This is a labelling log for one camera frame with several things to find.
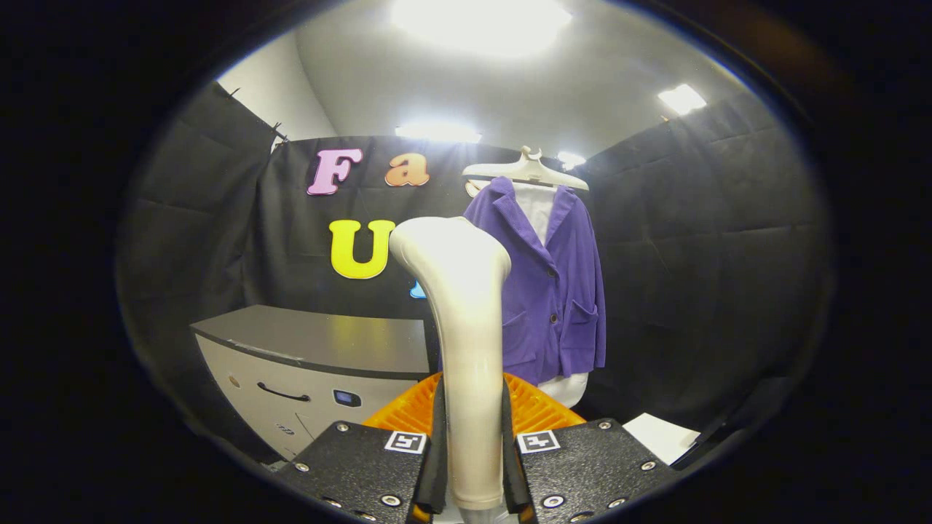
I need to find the large round ceiling light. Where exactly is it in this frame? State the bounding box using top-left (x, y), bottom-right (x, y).
top-left (390, 0), bottom-right (574, 57)

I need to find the purple corduroy jacket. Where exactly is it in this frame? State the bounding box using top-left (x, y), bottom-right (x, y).
top-left (464, 176), bottom-right (607, 386)

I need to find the black cabinet handle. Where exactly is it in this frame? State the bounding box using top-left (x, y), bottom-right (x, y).
top-left (256, 382), bottom-right (312, 403)

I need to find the grey cabinet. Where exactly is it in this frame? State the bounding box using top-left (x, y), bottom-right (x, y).
top-left (191, 304), bottom-right (441, 461)

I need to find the square ceiling light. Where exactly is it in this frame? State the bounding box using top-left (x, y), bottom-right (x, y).
top-left (657, 83), bottom-right (708, 116)

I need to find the white paper sheet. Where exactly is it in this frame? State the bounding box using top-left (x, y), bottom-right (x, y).
top-left (623, 413), bottom-right (701, 467)

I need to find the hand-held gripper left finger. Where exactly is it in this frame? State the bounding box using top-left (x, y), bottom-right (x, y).
top-left (277, 373), bottom-right (449, 524)

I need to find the white shirt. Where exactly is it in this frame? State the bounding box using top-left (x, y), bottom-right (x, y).
top-left (510, 182), bottom-right (591, 410)

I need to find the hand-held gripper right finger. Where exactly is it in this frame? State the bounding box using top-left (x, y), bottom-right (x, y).
top-left (501, 373), bottom-right (678, 524)

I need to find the long ceiling light panel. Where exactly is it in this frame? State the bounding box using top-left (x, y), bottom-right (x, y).
top-left (395, 122), bottom-right (483, 143)

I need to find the white clothes hanger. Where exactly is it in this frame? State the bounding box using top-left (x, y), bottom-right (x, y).
top-left (462, 146), bottom-right (591, 191)

